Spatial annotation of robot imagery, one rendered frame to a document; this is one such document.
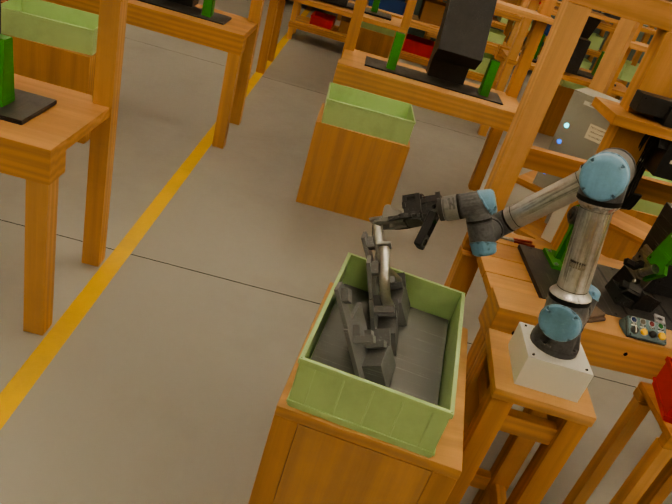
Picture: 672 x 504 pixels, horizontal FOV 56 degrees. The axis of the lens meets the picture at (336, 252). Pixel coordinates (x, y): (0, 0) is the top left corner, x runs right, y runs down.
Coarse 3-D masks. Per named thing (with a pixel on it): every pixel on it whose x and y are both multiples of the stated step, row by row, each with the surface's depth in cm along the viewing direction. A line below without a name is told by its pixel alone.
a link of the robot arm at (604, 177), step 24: (600, 168) 160; (624, 168) 158; (600, 192) 161; (624, 192) 163; (576, 216) 172; (600, 216) 166; (576, 240) 170; (600, 240) 169; (576, 264) 172; (552, 288) 179; (576, 288) 174; (552, 312) 176; (576, 312) 174; (552, 336) 179; (576, 336) 176
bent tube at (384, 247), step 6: (378, 246) 179; (384, 246) 178; (390, 246) 179; (384, 252) 177; (384, 258) 177; (384, 264) 176; (384, 270) 176; (384, 276) 176; (384, 282) 176; (384, 288) 176; (384, 294) 177; (390, 294) 179; (384, 300) 179; (390, 300) 180
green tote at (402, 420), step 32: (352, 256) 215; (416, 288) 215; (448, 288) 212; (320, 320) 178; (448, 352) 196; (320, 384) 165; (352, 384) 163; (448, 384) 176; (320, 416) 170; (352, 416) 168; (384, 416) 165; (416, 416) 163; (448, 416) 160; (416, 448) 167
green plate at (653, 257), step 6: (666, 240) 244; (660, 246) 246; (666, 246) 243; (654, 252) 247; (660, 252) 244; (666, 252) 241; (648, 258) 249; (654, 258) 246; (660, 258) 242; (666, 258) 240; (660, 264) 241; (666, 264) 238
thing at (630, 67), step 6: (666, 0) 850; (648, 36) 883; (642, 42) 887; (636, 54) 895; (636, 60) 899; (624, 66) 873; (630, 66) 868; (636, 66) 905; (624, 72) 872; (630, 72) 871; (624, 78) 876; (630, 78) 875; (624, 84) 916; (618, 96) 925
